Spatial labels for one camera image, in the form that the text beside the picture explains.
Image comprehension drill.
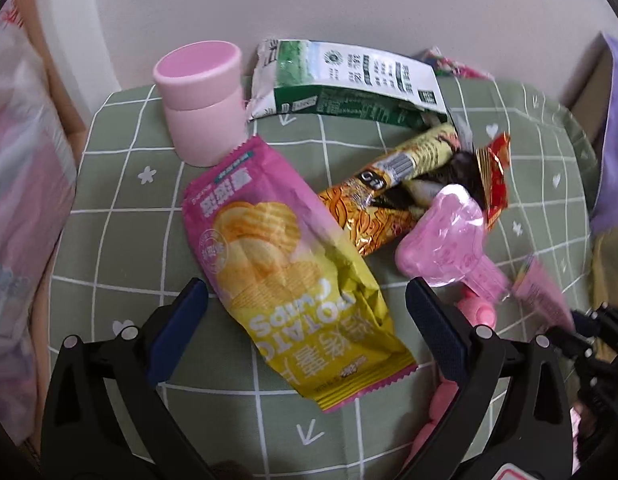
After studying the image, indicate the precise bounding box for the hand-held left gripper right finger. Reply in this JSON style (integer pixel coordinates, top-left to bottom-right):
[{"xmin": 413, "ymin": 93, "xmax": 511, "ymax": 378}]
[{"xmin": 391, "ymin": 276, "xmax": 575, "ymax": 480}]

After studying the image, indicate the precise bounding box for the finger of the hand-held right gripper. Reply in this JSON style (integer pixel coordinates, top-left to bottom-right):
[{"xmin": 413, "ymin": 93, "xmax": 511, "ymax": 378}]
[
  {"xmin": 542, "ymin": 325, "xmax": 590, "ymax": 361},
  {"xmin": 569, "ymin": 305, "xmax": 618, "ymax": 343}
]

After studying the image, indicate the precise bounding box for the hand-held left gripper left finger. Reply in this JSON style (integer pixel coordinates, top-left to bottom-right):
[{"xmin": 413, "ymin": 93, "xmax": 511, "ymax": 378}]
[{"xmin": 40, "ymin": 276, "xmax": 225, "ymax": 480}]

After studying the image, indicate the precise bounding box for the pink cartoon pouch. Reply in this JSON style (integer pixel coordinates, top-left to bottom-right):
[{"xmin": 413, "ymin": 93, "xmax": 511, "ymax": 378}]
[{"xmin": 395, "ymin": 183, "xmax": 577, "ymax": 333}]

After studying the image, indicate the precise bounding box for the pink and yellow chip bag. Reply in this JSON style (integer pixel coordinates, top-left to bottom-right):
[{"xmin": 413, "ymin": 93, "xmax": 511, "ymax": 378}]
[{"xmin": 183, "ymin": 135, "xmax": 419, "ymax": 413}]

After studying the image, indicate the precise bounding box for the gold noodle wrapper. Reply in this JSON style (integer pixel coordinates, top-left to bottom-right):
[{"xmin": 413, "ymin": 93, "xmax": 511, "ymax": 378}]
[{"xmin": 316, "ymin": 122, "xmax": 485, "ymax": 257}]

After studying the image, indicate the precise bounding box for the pink caterpillar toy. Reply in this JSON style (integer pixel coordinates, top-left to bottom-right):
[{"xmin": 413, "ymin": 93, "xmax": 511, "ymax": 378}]
[{"xmin": 404, "ymin": 287, "xmax": 497, "ymax": 466}]

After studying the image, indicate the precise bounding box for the green checked tablecloth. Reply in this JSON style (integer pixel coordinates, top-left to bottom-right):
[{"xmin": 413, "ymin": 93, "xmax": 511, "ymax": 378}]
[{"xmin": 41, "ymin": 77, "xmax": 602, "ymax": 480}]

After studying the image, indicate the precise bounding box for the purple cloth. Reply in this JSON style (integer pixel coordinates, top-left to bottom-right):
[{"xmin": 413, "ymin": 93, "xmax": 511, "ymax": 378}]
[{"xmin": 589, "ymin": 32, "xmax": 618, "ymax": 236}]

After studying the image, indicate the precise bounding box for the red and gold wrapper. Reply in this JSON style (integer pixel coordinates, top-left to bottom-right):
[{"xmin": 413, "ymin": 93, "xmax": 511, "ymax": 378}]
[{"xmin": 474, "ymin": 131, "xmax": 512, "ymax": 233}]

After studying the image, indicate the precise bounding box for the white plastic shopping bag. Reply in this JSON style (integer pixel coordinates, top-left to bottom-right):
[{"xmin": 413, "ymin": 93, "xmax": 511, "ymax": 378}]
[{"xmin": 0, "ymin": 0, "xmax": 80, "ymax": 446}]

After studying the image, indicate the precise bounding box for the pink jar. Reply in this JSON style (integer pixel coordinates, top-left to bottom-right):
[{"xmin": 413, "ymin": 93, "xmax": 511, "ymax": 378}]
[{"xmin": 153, "ymin": 41, "xmax": 247, "ymax": 168}]

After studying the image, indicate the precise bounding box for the pink floral wrapper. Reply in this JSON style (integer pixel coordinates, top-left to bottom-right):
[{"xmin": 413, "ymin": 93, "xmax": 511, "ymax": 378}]
[{"xmin": 414, "ymin": 46, "xmax": 495, "ymax": 81}]

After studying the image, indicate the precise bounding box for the green white snack bag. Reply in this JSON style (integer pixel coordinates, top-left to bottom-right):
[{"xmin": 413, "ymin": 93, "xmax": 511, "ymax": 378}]
[{"xmin": 245, "ymin": 39, "xmax": 449, "ymax": 128}]

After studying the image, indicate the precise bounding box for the white arched cabinet frame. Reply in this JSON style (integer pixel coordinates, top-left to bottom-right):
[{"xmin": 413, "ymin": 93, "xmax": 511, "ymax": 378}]
[{"xmin": 31, "ymin": 0, "xmax": 124, "ymax": 96}]

